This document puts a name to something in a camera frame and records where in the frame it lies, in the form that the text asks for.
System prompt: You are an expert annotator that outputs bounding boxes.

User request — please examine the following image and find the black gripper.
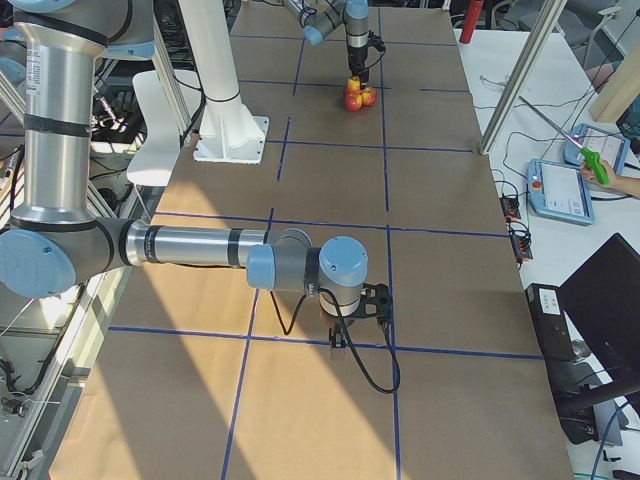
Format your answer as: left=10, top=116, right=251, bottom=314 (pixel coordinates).
left=319, top=283, right=393, bottom=349
left=347, top=30, right=385, bottom=88

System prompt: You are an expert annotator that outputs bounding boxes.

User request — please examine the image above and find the lone red yellow apple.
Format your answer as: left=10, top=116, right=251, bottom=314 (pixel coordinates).
left=345, top=76, right=362, bottom=95

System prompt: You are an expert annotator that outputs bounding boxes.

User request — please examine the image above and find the person hand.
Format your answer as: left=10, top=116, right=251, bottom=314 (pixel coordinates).
left=581, top=160, right=617, bottom=188

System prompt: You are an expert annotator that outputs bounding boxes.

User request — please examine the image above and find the right red apple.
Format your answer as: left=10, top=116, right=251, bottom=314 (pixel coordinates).
left=360, top=87, right=377, bottom=107

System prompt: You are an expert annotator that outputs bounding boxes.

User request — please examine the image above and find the front red yellow apple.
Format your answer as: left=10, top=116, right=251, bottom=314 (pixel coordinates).
left=344, top=93, right=363, bottom=112

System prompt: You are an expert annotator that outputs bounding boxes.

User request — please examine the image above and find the red cylinder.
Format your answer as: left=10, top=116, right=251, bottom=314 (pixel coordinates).
left=459, top=0, right=484, bottom=44

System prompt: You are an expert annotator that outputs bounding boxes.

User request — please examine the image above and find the orange black adapter box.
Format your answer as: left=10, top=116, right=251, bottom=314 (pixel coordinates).
left=500, top=196, right=521, bottom=222

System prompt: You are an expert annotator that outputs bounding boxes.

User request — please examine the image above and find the black computer box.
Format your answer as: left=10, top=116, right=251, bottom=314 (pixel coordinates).
left=525, top=283, right=576, bottom=362

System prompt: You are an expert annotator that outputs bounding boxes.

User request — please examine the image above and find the near blue teach pendant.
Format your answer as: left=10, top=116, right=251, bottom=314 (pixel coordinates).
left=527, top=159, right=595, bottom=225

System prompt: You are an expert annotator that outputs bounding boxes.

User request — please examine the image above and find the blue teach pendant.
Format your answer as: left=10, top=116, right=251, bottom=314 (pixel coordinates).
left=563, top=123, right=630, bottom=175
left=527, top=159, right=595, bottom=225

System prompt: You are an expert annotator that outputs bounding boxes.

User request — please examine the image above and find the white chair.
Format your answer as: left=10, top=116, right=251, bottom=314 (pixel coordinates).
left=127, top=71, right=193, bottom=187

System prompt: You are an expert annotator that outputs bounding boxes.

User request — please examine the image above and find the far blue teach pendant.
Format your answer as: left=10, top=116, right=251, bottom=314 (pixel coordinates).
left=563, top=123, right=630, bottom=175

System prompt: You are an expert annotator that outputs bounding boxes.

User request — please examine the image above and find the black monitor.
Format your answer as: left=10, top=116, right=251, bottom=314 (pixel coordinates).
left=559, top=233, right=639, bottom=379

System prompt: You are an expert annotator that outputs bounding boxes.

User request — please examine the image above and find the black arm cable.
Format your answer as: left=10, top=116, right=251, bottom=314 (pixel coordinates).
left=298, top=0, right=387, bottom=74

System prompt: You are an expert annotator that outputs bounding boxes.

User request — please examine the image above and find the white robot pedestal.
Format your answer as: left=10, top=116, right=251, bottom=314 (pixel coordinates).
left=179, top=0, right=269, bottom=165

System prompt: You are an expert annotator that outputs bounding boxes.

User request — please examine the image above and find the aluminium frame post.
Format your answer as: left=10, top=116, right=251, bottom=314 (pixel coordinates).
left=479, top=0, right=567, bottom=155

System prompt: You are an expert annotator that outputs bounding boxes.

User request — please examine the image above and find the green handled grabber tool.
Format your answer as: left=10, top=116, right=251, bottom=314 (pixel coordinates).
left=519, top=96, right=608, bottom=183

